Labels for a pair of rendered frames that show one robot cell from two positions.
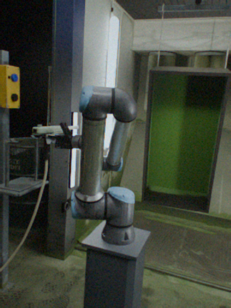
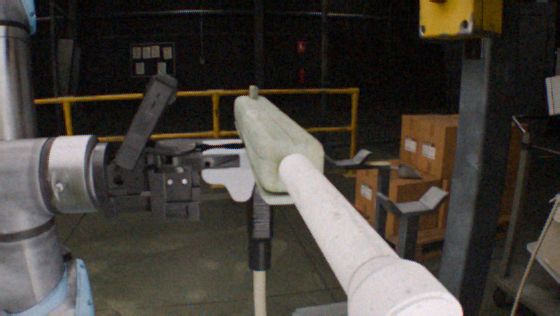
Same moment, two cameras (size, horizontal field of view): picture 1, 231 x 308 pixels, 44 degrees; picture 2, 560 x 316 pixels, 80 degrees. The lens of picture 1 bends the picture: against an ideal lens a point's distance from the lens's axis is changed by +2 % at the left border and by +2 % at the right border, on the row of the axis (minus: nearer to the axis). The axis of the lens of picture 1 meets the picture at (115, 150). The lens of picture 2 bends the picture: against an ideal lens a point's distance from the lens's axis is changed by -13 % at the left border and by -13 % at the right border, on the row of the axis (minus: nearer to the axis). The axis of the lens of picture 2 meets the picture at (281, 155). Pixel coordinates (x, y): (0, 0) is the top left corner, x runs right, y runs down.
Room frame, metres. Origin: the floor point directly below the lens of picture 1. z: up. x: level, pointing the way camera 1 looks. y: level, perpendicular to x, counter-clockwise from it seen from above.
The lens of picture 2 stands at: (2.17, 0.22, 1.25)
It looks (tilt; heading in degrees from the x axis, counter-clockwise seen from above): 13 degrees down; 148
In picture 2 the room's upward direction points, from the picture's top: straight up
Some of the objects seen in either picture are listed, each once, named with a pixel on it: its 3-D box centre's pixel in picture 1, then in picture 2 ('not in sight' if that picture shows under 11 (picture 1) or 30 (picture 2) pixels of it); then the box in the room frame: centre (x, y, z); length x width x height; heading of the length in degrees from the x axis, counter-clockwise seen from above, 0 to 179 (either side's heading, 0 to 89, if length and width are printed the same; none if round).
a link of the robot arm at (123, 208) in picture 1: (118, 204); not in sight; (1.49, -0.04, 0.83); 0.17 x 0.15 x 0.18; 97
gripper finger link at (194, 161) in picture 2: not in sight; (201, 160); (1.77, 0.36, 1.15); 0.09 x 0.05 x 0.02; 62
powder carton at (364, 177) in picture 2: not in sight; (386, 187); (0.23, 2.38, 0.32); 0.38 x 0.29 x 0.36; 79
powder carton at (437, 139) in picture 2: not in sight; (451, 147); (0.62, 2.63, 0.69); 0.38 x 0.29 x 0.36; 72
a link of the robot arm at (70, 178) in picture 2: (77, 141); (81, 174); (1.70, 0.24, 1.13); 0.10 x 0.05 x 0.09; 160
